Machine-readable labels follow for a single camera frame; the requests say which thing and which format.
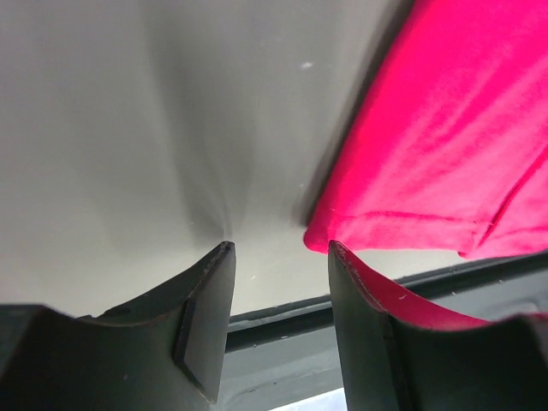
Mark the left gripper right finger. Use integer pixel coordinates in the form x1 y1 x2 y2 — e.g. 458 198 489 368
329 241 547 410

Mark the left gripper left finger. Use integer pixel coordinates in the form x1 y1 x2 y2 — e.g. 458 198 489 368
1 241 235 410

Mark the bright pink-red t shirt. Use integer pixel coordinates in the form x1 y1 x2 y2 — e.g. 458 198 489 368
303 1 547 259

